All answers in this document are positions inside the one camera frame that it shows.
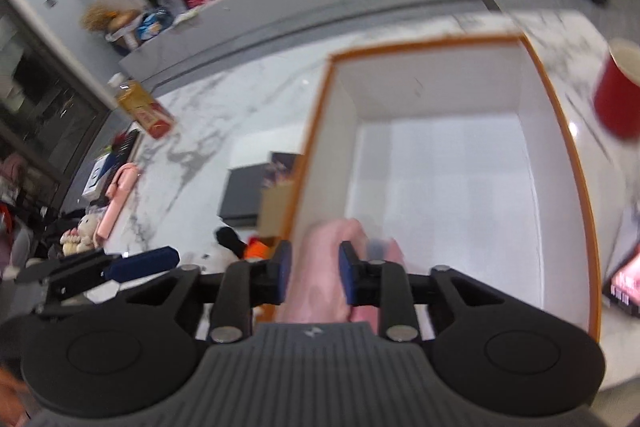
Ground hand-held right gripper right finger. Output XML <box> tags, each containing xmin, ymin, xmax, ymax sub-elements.
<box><xmin>339</xmin><ymin>242</ymin><xmax>507</xmax><ymax>343</ymax></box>

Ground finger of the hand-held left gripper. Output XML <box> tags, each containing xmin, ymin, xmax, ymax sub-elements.
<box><xmin>102</xmin><ymin>246</ymin><xmax>181</xmax><ymax>284</ymax></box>

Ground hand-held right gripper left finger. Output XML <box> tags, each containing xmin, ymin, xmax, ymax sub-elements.
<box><xmin>122</xmin><ymin>241</ymin><xmax>292</xmax><ymax>343</ymax></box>

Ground wooden block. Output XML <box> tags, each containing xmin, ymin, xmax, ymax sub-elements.
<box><xmin>257</xmin><ymin>183</ymin><xmax>301</xmax><ymax>239</ymax></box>

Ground white box with orange rim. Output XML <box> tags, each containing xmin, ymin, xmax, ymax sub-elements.
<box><xmin>286</xmin><ymin>34</ymin><xmax>602</xmax><ymax>344</ymax></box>

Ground beige plush toy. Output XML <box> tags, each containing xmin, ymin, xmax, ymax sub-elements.
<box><xmin>59</xmin><ymin>211</ymin><xmax>102</xmax><ymax>256</ymax></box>

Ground pink handheld fan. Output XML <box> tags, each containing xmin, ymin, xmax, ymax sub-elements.
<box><xmin>94</xmin><ymin>162</ymin><xmax>142</xmax><ymax>244</ymax></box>

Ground dark grey flat box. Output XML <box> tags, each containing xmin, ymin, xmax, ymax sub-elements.
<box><xmin>217</xmin><ymin>152</ymin><xmax>303</xmax><ymax>228</ymax></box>

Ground white and blue box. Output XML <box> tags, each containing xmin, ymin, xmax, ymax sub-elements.
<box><xmin>81</xmin><ymin>151</ymin><xmax>122</xmax><ymax>201</ymax></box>

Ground yellow juice bottle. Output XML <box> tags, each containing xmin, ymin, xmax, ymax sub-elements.
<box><xmin>107</xmin><ymin>73</ymin><xmax>177</xmax><ymax>140</ymax></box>

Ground blue snack bag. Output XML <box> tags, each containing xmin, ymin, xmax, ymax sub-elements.
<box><xmin>134</xmin><ymin>8</ymin><xmax>175</xmax><ymax>42</ymax></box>

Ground dried yellow flowers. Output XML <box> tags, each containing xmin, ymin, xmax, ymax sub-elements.
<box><xmin>81</xmin><ymin>3</ymin><xmax>142</xmax><ymax>34</ymax></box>

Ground red paper cup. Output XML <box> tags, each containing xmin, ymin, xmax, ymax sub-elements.
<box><xmin>592</xmin><ymin>38</ymin><xmax>640</xmax><ymax>140</ymax></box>

